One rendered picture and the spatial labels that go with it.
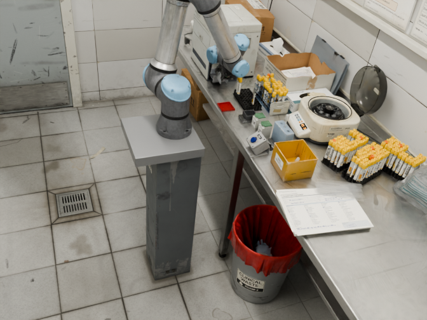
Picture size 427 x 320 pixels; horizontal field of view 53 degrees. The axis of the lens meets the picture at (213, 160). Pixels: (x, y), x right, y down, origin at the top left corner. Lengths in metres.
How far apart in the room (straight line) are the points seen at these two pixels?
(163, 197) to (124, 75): 1.90
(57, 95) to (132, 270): 1.71
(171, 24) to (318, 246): 0.99
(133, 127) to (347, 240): 0.96
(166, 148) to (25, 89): 2.03
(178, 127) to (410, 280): 1.01
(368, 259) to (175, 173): 0.85
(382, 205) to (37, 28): 2.57
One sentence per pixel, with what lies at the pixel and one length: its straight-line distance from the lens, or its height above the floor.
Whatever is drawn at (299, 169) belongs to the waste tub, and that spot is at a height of 0.93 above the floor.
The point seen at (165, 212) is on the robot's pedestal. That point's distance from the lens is 2.03.
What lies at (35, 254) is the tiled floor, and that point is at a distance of 2.61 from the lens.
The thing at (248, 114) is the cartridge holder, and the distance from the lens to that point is 2.05.
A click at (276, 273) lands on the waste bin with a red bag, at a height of 0.32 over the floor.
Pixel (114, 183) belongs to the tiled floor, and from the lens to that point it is 2.94.
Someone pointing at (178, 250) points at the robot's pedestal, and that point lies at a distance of 2.27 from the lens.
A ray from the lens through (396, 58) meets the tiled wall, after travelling 2.07.
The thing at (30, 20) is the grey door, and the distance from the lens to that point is 3.36.
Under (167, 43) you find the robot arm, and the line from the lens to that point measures 1.76.
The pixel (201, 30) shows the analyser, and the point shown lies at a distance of 2.33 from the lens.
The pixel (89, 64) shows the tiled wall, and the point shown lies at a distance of 3.60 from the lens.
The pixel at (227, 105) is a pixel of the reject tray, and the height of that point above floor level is 0.88.
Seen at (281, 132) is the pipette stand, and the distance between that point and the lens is 1.84.
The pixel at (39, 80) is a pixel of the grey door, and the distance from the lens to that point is 3.57.
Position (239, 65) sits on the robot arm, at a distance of 1.81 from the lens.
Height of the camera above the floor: 1.99
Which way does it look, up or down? 39 degrees down
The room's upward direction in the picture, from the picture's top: 7 degrees clockwise
